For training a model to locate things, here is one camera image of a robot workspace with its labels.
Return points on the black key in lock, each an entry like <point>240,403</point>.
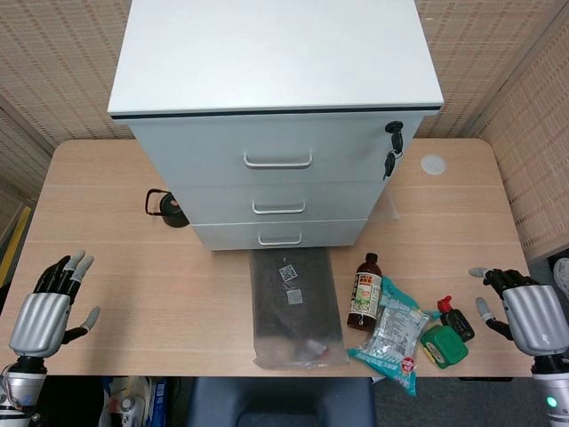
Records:
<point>395,133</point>

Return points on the large white drawer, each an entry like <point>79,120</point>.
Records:
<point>200,151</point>

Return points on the white drawer cabinet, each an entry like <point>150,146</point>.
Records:
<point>266,53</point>

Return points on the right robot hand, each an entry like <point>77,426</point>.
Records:
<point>533,316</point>

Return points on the teal and clear snack bag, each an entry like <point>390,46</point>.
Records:
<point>391,333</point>

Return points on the blue and white box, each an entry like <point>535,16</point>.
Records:
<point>133,402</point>

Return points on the clear bag with dark cloth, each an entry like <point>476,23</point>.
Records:
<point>293,311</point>

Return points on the green lidded container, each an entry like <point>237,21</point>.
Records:
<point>444,347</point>

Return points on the brown sauce bottle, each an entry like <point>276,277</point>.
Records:
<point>363,302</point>

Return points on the hanging black key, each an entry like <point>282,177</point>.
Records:
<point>390,163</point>

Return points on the black bottle with red nozzle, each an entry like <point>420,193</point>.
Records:
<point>458,322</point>

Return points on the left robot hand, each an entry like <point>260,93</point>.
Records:
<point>40,320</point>

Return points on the white shoe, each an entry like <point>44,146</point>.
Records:
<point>562,280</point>

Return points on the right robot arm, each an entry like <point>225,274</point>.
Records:
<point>551,391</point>

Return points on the dark blue chair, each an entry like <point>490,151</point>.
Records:
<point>280,400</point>

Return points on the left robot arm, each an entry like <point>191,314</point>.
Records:
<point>20,387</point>

